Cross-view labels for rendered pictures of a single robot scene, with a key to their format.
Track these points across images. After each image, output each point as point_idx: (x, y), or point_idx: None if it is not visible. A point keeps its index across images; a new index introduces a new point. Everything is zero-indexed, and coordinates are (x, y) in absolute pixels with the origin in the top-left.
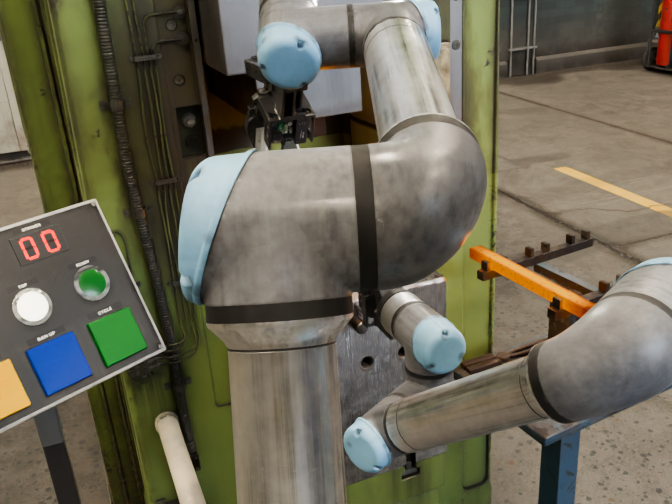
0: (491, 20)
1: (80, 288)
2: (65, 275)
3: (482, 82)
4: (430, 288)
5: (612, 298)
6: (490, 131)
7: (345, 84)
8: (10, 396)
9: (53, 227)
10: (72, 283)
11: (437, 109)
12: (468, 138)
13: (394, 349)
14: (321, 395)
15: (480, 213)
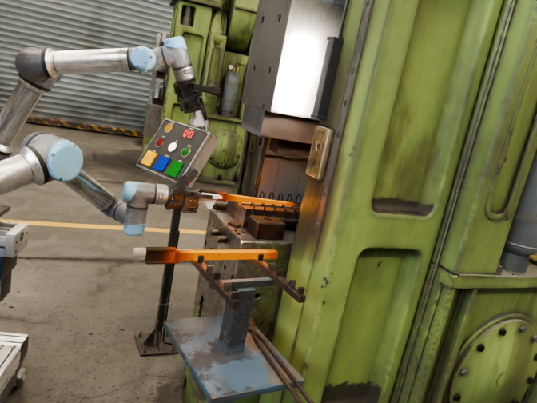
0: (358, 126)
1: (182, 150)
2: (184, 145)
3: (345, 166)
4: (236, 241)
5: (51, 133)
6: (340, 203)
7: (259, 120)
8: (149, 161)
9: (194, 132)
10: (183, 148)
11: (57, 51)
12: (37, 51)
13: (223, 262)
14: (14, 90)
15: (324, 257)
